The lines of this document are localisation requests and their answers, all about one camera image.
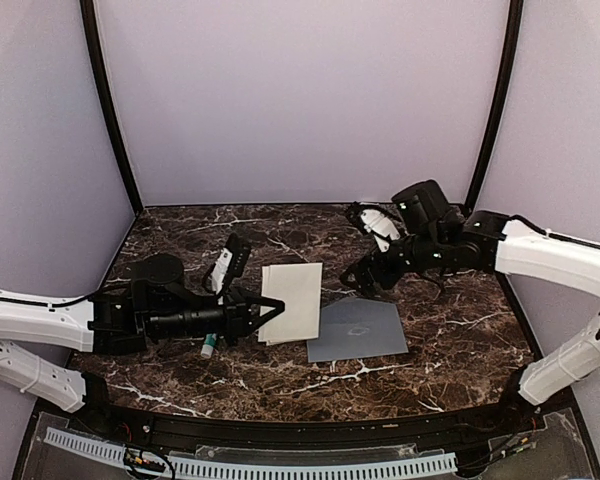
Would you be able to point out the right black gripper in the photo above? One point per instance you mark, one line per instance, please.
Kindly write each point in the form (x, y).
(375, 258)

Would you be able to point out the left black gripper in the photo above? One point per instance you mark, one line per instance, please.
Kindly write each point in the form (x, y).
(238, 318)

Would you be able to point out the grey blue envelope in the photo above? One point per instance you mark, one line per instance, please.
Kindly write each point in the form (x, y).
(355, 328)

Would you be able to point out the white letter paper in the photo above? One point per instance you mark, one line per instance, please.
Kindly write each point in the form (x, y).
(299, 287)

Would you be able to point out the green white glue stick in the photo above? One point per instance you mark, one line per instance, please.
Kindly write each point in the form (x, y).
(208, 346)

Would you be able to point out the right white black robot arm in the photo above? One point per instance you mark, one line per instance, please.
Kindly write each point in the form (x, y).
(428, 232)

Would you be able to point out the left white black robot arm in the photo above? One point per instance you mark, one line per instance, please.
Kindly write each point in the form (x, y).
(121, 320)

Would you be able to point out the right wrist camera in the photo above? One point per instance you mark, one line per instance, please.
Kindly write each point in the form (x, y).
(374, 220)

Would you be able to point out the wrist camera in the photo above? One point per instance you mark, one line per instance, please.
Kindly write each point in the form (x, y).
(374, 220)
(237, 257)

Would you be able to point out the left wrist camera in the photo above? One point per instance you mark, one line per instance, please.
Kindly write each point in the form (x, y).
(237, 257)

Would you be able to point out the black curved front rail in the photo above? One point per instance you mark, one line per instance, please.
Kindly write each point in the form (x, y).
(181, 410)

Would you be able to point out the right black corner post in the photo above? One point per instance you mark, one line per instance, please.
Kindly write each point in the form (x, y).
(506, 64)

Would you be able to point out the black corner post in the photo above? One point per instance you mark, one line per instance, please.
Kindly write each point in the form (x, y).
(108, 110)
(506, 64)

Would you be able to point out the left black corner post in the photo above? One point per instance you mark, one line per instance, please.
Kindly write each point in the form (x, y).
(108, 110)

